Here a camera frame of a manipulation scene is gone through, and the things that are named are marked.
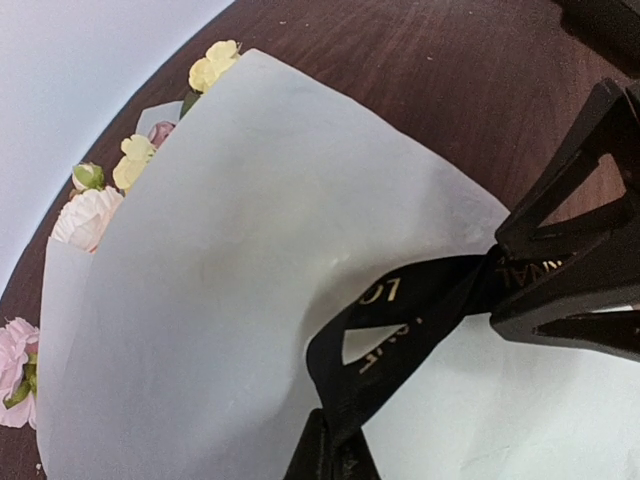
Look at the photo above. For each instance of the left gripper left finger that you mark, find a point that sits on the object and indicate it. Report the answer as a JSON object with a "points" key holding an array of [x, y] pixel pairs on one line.
{"points": [[312, 457]]}

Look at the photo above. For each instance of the translucent white wrapping paper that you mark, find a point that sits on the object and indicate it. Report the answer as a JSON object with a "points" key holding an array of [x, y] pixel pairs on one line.
{"points": [[176, 350]]}

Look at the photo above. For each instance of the yellow blossom stem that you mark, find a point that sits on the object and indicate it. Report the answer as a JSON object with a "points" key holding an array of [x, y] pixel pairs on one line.
{"points": [[138, 150]]}

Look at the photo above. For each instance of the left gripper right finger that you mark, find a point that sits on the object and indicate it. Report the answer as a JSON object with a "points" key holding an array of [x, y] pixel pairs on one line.
{"points": [[353, 460]]}

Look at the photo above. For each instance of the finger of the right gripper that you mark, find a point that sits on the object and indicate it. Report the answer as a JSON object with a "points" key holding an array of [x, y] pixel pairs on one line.
{"points": [[607, 124], [572, 301]]}

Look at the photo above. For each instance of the pink rose stem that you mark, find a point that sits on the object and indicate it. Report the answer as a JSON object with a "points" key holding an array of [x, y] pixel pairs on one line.
{"points": [[83, 220]]}

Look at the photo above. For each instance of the pink flower stem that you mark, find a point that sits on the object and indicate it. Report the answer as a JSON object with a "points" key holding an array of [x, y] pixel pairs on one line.
{"points": [[19, 362]]}

